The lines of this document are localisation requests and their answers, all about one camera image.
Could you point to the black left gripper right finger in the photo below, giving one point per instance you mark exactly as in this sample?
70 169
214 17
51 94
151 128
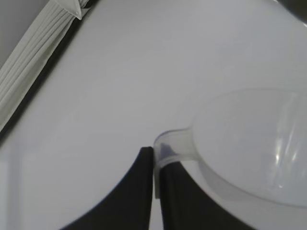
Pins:
187 206

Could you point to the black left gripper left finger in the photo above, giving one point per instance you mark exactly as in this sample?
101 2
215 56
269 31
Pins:
129 196

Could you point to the clear plastic measuring cup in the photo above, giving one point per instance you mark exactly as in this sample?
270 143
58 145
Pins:
239 148

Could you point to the white pleated curtain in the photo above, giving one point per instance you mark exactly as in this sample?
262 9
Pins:
31 62

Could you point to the translucent triangular corner piece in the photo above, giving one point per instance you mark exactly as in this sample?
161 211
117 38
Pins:
72 7

